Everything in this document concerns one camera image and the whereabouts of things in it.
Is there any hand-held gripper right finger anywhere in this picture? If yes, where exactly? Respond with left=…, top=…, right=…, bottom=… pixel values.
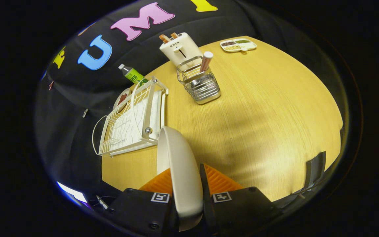
left=199, top=163, right=284, bottom=237

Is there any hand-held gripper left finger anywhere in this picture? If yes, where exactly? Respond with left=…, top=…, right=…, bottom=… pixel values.
left=104, top=168, right=178, bottom=237

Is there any white round plate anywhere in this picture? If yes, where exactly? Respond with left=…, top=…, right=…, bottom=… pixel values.
left=157, top=126, right=204, bottom=232

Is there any white wire dish rack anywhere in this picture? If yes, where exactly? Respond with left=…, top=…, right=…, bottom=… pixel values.
left=92, top=77, right=169, bottom=157

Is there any metal wire basket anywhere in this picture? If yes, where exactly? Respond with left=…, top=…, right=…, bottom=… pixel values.
left=176, top=56, right=221, bottom=105

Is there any spoon with red checkered handle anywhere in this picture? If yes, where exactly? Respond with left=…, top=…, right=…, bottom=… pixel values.
left=191, top=51, right=214, bottom=88

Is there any small grey plate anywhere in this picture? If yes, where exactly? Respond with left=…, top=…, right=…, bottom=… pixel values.
left=113, top=88, right=131, bottom=111

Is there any bright screen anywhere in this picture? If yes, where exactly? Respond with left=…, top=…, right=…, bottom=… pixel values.
left=57, top=181, right=88, bottom=203

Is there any green label drink bottle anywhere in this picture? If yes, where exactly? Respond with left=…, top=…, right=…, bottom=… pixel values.
left=118, top=64, right=149, bottom=87

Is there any white toaster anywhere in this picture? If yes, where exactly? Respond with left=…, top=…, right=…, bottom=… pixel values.
left=159, top=32, right=204, bottom=71

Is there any white divided grain tray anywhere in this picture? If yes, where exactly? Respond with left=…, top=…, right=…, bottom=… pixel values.
left=220, top=39, right=257, bottom=53

